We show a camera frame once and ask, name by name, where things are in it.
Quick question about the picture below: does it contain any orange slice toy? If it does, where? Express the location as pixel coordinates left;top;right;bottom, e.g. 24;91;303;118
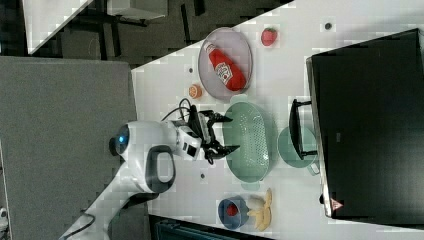
189;84;202;99

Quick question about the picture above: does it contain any blue bowl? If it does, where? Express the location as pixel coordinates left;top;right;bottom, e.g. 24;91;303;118
218;196;249;230

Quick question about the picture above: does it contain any green mug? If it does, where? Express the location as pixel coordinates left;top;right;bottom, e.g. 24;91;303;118
277;127;320;176

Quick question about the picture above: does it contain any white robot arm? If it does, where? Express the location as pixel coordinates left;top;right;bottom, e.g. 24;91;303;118
58;105;238;240

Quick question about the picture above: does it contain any grey round plate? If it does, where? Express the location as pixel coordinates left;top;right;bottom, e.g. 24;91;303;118
198;27;253;102

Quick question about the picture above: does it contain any peeled banana toy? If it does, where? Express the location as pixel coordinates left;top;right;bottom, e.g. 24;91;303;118
247;188;272;231

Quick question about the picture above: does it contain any red strawberry toy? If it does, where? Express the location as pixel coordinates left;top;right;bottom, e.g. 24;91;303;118
261;28;278;46

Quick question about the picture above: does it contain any black toaster oven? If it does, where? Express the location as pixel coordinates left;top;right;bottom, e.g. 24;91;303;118
289;29;424;229

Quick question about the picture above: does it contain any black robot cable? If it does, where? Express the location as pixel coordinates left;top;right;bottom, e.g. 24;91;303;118
161;97;198;122

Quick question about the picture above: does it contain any red ketchup bottle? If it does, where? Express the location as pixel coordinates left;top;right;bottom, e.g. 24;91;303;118
204;41;247;91

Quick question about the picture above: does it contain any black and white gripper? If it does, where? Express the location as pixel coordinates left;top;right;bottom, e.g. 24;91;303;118
175;105;239;165

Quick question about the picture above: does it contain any red strawberry in bowl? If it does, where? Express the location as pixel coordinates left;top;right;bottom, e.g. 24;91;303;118
226;204;238;216

